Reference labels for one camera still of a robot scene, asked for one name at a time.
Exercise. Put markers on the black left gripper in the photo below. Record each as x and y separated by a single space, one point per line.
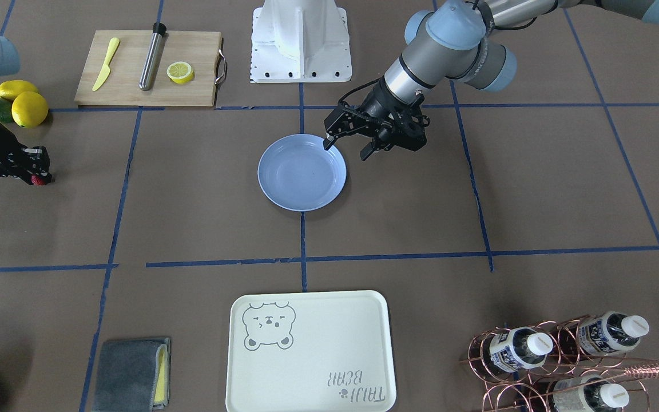
376 106

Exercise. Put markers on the red strawberry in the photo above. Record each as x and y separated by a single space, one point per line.
37 180

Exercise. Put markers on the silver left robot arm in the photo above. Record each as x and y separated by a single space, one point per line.
452 42

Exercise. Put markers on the blue plate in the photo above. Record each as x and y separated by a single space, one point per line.
296 173

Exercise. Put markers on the yellow lemon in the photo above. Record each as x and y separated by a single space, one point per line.
29 109
11 89

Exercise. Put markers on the steel muddler rod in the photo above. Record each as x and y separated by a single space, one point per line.
153 56

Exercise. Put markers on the yellow plastic knife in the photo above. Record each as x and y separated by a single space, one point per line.
105 69

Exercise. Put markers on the lemon half slice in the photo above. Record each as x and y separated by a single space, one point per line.
180 72

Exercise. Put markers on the cream bear tray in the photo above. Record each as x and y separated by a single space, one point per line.
310 351

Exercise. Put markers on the grey folded cloth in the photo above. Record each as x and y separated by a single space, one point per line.
133 375

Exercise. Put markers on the dark drink bottle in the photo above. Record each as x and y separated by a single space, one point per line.
511 351
611 333
588 393

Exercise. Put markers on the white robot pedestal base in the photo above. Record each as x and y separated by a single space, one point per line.
300 41

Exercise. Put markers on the copper wire bottle rack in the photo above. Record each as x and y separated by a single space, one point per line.
530 389

